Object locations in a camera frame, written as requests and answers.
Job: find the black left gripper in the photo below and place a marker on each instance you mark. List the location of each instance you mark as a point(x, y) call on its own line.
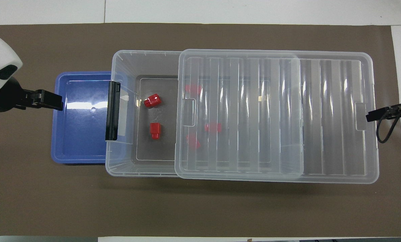
point(8, 99)

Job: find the clear ribbed plastic lid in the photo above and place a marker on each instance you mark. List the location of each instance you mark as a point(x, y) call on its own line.
point(334, 117)

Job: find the red block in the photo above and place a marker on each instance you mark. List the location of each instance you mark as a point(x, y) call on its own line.
point(152, 101)
point(193, 88)
point(213, 127)
point(193, 142)
point(155, 130)

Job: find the blue plastic tray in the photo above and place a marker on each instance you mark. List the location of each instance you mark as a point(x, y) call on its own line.
point(79, 141)

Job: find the clear plastic storage box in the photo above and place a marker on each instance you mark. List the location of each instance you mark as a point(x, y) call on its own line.
point(153, 151)

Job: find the brown table mat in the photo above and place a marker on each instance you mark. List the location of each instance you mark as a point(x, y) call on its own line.
point(200, 208)

